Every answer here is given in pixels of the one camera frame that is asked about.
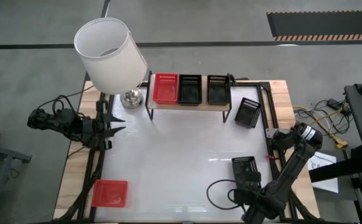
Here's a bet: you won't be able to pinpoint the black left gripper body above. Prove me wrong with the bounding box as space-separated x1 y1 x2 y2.
80 115 111 149

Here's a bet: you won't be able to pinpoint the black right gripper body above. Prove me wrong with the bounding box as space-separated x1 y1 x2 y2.
237 170 262 192

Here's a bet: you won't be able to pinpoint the black plastic perforated basket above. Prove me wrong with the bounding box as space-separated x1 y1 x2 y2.
206 74 231 106
231 156 260 190
234 96 262 129
177 73 203 106

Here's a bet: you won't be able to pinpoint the red plastic perforated basket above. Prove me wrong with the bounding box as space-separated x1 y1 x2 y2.
152 72 180 105
90 179 129 208

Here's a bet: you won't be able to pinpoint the wooden shelf black metal legs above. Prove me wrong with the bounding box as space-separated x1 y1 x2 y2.
146 70 233 124

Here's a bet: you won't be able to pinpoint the white shade silver table lamp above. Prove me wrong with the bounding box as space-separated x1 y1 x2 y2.
73 17 149 110

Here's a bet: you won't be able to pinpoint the white glossy table mat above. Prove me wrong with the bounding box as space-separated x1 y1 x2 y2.
94 83 281 223

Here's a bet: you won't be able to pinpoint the white paper sheet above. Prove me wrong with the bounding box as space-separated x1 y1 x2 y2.
307 151 340 194

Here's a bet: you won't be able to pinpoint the gray metal desk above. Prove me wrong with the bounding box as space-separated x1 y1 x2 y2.
0 139 32 224

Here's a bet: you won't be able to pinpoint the black power adapter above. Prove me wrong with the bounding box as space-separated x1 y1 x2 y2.
327 98 344 111

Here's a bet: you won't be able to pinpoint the gray black side cart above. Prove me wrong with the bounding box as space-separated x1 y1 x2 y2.
308 76 362 224

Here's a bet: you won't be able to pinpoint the black mat hazard stripe edge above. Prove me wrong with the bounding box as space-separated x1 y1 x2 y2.
266 10 362 42

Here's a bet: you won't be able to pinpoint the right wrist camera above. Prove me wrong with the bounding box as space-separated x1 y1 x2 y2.
232 188 248 205

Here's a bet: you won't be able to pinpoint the black aluminium table frame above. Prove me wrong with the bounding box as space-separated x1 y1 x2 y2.
55 79 318 223

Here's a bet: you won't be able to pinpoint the thin black cable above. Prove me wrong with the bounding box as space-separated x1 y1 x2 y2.
36 85 95 113

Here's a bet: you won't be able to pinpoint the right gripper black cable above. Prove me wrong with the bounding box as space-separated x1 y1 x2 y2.
206 179 241 210

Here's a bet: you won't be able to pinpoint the gray metal bracket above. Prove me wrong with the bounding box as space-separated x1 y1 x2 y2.
265 127 279 139

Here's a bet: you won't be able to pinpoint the yellow cable with connector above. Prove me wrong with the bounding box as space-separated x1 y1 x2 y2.
292 105 350 150

